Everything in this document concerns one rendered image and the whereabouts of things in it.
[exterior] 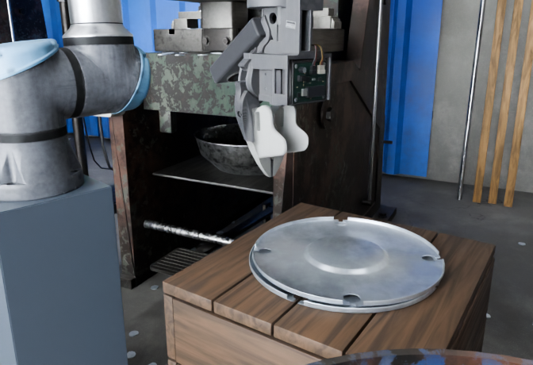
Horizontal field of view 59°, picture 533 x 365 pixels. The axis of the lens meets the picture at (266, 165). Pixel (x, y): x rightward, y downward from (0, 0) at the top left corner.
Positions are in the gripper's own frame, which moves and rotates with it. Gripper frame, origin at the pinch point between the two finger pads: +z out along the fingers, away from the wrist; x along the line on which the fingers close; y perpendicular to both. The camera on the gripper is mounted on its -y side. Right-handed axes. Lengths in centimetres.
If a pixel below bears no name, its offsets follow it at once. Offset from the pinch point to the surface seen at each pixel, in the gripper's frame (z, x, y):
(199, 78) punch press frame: -5, 28, -55
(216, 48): -12, 34, -56
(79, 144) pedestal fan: 27, 30, -147
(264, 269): 17.2, 3.1, -3.9
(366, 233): 17.2, 24.8, -1.8
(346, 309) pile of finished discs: 17.5, 4.2, 10.3
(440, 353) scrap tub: 5.2, -10.9, 30.1
